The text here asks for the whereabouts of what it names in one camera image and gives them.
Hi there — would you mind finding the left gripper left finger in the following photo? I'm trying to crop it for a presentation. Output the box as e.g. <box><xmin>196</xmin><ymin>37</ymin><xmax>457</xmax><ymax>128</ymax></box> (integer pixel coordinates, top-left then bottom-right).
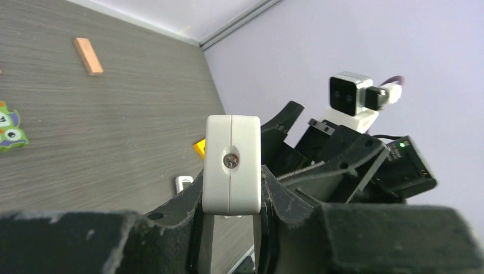
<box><xmin>146</xmin><ymin>172</ymin><xmax>205</xmax><ymax>273</ymax></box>

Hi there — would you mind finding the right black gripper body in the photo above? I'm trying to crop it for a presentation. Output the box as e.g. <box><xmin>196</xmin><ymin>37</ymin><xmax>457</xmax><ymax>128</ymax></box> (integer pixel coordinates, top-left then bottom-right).
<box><xmin>277</xmin><ymin>119</ymin><xmax>438</xmax><ymax>203</ymax></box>

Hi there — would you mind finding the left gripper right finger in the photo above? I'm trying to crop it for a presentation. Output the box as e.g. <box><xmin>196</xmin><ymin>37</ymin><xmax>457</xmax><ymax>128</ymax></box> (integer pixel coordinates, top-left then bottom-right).
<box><xmin>259</xmin><ymin>166</ymin><xmax>329</xmax><ymax>273</ymax></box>

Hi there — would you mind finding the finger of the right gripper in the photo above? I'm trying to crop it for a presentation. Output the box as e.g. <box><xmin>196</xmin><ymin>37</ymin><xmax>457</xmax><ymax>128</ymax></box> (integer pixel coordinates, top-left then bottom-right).
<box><xmin>261</xmin><ymin>101</ymin><xmax>304</xmax><ymax>165</ymax></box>

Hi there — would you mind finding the white remote control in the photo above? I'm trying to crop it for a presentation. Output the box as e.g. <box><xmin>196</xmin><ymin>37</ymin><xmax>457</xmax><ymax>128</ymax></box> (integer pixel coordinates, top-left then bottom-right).
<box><xmin>175</xmin><ymin>176</ymin><xmax>193</xmax><ymax>194</ymax></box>
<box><xmin>201</xmin><ymin>115</ymin><xmax>261</xmax><ymax>227</ymax></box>

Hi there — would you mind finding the green owl toy block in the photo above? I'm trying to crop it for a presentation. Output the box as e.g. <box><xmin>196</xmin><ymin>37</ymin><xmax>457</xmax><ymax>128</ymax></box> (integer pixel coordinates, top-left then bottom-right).
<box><xmin>1</xmin><ymin>101</ymin><xmax>29</xmax><ymax>152</ymax></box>

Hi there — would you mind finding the orange wooden block right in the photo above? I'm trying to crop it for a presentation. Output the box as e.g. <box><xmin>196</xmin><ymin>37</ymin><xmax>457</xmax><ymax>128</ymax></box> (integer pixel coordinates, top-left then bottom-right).
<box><xmin>73</xmin><ymin>37</ymin><xmax>104</xmax><ymax>76</ymax></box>

